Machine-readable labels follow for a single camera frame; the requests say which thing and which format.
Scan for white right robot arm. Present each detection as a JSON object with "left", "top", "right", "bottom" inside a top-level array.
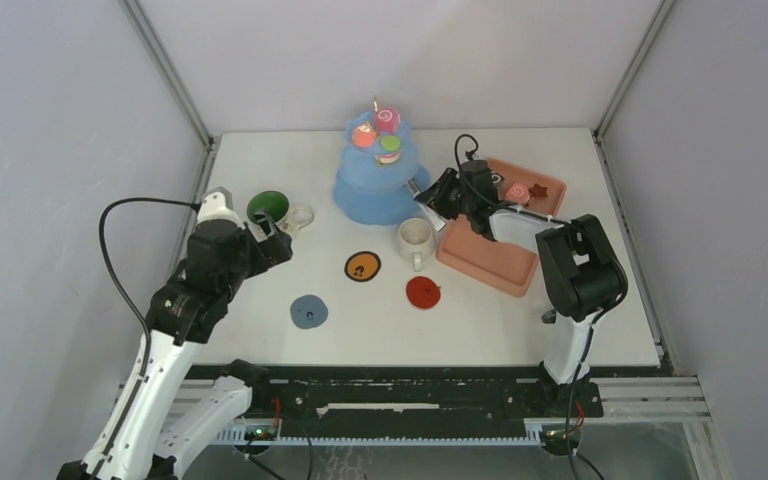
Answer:
[{"left": 409, "top": 159, "right": 629, "bottom": 416}]

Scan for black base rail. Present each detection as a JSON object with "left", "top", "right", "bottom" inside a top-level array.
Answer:
[{"left": 118, "top": 364, "right": 710, "bottom": 458}]

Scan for pink frosted donut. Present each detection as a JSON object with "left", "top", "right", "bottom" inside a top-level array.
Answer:
[{"left": 376, "top": 151, "right": 401, "bottom": 165}]

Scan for magenta swirl roll cake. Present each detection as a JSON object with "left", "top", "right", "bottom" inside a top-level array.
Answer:
[{"left": 374, "top": 107, "right": 401, "bottom": 135}]

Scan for light pink swirl roll cake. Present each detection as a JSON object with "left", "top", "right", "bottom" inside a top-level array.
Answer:
[{"left": 504, "top": 182, "right": 531, "bottom": 206}]

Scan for aluminium frame post left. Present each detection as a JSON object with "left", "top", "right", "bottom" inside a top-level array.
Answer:
[{"left": 118, "top": 0, "right": 214, "bottom": 150}]

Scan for green macaron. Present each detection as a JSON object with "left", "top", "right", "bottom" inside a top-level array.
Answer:
[{"left": 379, "top": 135, "right": 402, "bottom": 152}]

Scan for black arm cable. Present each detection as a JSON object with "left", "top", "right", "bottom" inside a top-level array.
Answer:
[
  {"left": 453, "top": 133, "right": 597, "bottom": 480},
  {"left": 98, "top": 197, "right": 203, "bottom": 372}
]

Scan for blue-grey round coaster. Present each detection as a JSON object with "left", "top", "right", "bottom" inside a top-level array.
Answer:
[{"left": 290, "top": 294, "right": 329, "bottom": 330}]

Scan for pink rectangular tray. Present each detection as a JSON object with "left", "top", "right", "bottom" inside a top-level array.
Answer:
[{"left": 436, "top": 159, "right": 567, "bottom": 297}]

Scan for blue three-tier cake stand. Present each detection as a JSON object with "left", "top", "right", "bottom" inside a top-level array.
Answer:
[{"left": 332, "top": 98, "right": 431, "bottom": 226}]

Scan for orange black-rimmed coaster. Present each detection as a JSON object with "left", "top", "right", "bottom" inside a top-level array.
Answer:
[{"left": 343, "top": 251, "right": 382, "bottom": 282}]

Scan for aluminium frame post right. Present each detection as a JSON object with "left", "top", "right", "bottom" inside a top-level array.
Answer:
[{"left": 593, "top": 0, "right": 679, "bottom": 145}]

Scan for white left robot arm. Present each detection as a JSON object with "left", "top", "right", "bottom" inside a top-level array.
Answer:
[{"left": 57, "top": 187, "right": 293, "bottom": 479}]

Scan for green-lined floral cream mug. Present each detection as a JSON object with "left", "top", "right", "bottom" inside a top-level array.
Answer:
[{"left": 246, "top": 190, "right": 315, "bottom": 238}]

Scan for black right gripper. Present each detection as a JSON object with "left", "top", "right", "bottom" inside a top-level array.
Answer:
[{"left": 416, "top": 167, "right": 475, "bottom": 220}]

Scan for grey speckled mug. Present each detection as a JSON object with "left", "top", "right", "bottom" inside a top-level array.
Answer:
[{"left": 541, "top": 309, "right": 556, "bottom": 324}]

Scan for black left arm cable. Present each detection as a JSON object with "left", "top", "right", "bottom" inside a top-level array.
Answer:
[{"left": 98, "top": 197, "right": 203, "bottom": 372}]

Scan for dark chocolate swirl roll cake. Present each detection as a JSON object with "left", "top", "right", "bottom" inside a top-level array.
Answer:
[{"left": 491, "top": 172, "right": 505, "bottom": 186}]

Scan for aluminium frame post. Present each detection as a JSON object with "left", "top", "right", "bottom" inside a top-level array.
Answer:
[
  {"left": 593, "top": 0, "right": 679, "bottom": 145},
  {"left": 118, "top": 0, "right": 214, "bottom": 150}
]

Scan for red apple-shaped coaster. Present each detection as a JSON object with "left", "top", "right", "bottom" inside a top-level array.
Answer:
[{"left": 405, "top": 276, "right": 442, "bottom": 310}]

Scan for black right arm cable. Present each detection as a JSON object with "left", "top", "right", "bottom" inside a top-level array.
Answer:
[{"left": 453, "top": 133, "right": 597, "bottom": 480}]

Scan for dark brown star cookie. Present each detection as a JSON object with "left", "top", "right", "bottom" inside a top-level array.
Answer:
[{"left": 528, "top": 183, "right": 548, "bottom": 199}]

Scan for white speckled mug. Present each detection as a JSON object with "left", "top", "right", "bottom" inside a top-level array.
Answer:
[{"left": 397, "top": 218, "right": 436, "bottom": 272}]

